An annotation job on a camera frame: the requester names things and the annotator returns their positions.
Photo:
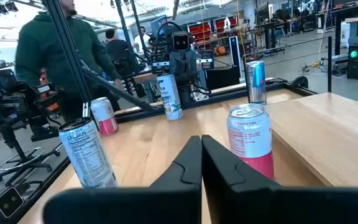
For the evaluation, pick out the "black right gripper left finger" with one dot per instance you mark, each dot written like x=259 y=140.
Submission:
x=166 y=202

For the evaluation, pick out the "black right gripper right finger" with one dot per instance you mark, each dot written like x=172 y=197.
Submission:
x=259 y=205

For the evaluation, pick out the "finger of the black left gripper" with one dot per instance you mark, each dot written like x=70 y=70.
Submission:
x=190 y=70
x=176 y=67

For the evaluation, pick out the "white Celsius can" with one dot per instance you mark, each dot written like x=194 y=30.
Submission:
x=87 y=155
x=170 y=98

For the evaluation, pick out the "pink and white soda can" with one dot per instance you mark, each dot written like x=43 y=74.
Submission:
x=250 y=140
x=104 y=116

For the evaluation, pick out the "blue and silver energy can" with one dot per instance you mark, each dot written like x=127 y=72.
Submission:
x=256 y=82

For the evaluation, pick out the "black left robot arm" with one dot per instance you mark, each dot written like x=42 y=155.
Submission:
x=187 y=90

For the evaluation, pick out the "person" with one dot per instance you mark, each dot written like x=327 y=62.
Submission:
x=142 y=40
x=57 y=53
x=116 y=48

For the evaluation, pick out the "black box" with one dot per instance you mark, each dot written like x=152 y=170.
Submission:
x=222 y=77

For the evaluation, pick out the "red storage bins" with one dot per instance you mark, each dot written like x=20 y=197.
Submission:
x=200 y=32
x=225 y=24

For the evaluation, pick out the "computer monitor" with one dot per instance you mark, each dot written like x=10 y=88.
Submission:
x=158 y=25

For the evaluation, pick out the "black and white tower device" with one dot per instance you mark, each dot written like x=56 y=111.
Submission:
x=235 y=51

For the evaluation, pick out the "black office chair with gear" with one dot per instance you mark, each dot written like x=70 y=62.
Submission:
x=14 y=102

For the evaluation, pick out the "black studio lights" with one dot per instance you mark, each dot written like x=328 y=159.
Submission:
x=2 y=7

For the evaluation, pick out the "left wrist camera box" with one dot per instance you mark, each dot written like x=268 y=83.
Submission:
x=181 y=41

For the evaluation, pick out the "black aluminium table frame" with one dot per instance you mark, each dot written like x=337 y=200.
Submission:
x=67 y=46

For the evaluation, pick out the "wooden shelf with black frame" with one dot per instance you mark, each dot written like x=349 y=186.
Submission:
x=322 y=133

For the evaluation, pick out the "black table-level camera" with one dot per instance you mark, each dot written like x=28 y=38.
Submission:
x=8 y=202

